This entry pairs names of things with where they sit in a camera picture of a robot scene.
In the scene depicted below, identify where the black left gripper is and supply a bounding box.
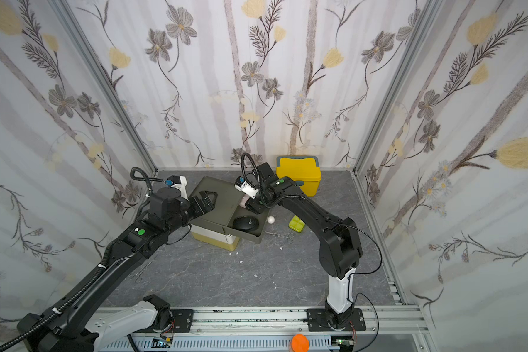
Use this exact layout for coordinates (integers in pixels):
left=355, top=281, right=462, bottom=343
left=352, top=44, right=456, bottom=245
left=163, top=191, right=219, bottom=237

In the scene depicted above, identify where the black computer mouse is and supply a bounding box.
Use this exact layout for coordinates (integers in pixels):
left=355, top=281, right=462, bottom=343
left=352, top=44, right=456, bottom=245
left=233, top=216, right=260, bottom=233

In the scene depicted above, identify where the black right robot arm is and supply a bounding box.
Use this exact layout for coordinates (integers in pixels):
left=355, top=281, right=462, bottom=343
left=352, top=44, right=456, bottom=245
left=246, top=163, right=363, bottom=329

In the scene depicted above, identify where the aluminium frame corner post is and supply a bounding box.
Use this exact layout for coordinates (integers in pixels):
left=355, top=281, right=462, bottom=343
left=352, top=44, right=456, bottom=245
left=48, top=1, right=158, bottom=175
left=351, top=0, right=443, bottom=174

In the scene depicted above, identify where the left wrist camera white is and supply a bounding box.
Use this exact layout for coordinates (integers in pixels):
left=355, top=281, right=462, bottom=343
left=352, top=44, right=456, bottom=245
left=165, top=175, right=188, bottom=199

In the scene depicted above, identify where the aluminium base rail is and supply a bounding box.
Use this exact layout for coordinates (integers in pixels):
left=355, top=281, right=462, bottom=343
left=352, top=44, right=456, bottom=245
left=99, top=306, right=437, bottom=351

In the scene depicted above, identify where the olive top drawer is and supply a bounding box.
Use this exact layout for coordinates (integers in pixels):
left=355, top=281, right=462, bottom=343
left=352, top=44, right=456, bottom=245
left=224, top=206, right=269, bottom=244

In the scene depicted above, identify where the black corrugated cable conduit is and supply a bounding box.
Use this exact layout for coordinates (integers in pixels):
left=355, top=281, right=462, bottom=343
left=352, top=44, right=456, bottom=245
left=0, top=246, right=111, bottom=352

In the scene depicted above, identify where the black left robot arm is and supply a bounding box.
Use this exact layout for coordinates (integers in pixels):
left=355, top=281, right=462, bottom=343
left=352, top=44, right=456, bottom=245
left=17, top=188, right=218, bottom=351

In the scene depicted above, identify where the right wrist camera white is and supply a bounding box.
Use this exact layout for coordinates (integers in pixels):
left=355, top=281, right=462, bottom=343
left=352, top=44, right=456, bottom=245
left=234, top=176, right=258, bottom=199

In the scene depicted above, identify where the yellow storage box grey latch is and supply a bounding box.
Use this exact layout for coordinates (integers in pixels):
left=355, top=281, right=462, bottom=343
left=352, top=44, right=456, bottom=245
left=276, top=155, right=322, bottom=197

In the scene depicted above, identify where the orange round cap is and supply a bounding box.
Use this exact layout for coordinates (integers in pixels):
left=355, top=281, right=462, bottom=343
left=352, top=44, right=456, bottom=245
left=289, top=334, right=309, bottom=352

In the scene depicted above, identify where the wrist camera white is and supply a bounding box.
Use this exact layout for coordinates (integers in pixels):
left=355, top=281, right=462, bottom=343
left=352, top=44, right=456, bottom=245
left=234, top=176, right=258, bottom=199
left=165, top=175, right=188, bottom=199

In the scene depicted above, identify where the aluminium frame corner post left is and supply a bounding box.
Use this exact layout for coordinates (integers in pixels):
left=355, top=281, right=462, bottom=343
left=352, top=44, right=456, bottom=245
left=48, top=1, right=158, bottom=175

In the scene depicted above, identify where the aluminium frame corner post right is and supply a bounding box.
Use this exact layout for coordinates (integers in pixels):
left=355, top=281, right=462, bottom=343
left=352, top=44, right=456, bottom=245
left=351, top=0, right=443, bottom=174

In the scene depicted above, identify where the three-drawer cabinet olive white yellow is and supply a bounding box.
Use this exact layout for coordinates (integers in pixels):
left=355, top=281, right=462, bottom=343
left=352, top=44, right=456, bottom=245
left=192, top=176, right=243, bottom=252

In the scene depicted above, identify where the small yellow-green block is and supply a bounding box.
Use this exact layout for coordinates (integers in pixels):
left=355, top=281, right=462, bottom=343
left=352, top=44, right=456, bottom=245
left=288, top=216, right=306, bottom=233

